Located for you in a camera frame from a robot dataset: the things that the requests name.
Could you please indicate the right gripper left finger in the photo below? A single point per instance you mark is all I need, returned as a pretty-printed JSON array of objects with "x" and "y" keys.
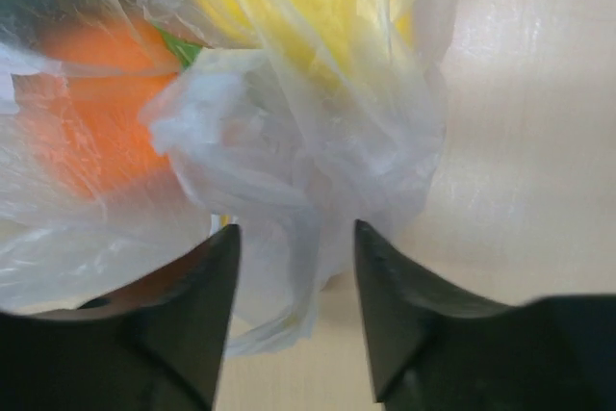
[{"x": 155, "y": 344}]

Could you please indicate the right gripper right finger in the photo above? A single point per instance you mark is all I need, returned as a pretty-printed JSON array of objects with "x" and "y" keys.
[{"x": 434, "y": 346}]

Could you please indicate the clear plastic fruit bag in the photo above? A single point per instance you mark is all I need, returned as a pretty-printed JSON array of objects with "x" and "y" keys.
[{"x": 294, "y": 158}]

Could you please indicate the orange fruit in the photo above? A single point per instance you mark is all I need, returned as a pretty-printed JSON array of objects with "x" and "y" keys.
[{"x": 85, "y": 131}]

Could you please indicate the yellow fruit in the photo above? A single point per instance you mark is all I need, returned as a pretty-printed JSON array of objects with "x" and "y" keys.
[{"x": 320, "y": 35}]

